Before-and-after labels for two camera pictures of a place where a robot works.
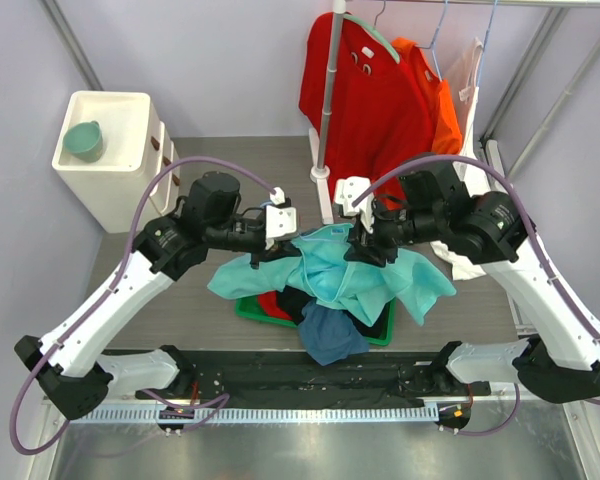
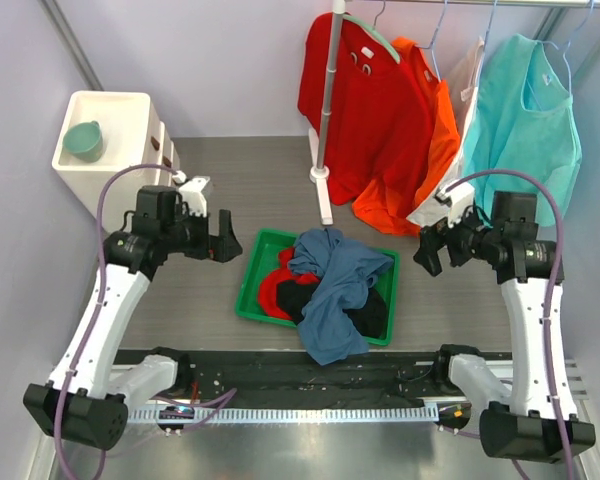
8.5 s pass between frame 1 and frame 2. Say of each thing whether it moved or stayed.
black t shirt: stayed
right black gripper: moved
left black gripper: moved
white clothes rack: stayed
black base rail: stayed
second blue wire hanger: stayed
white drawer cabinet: stayed
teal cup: stayed
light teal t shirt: moved
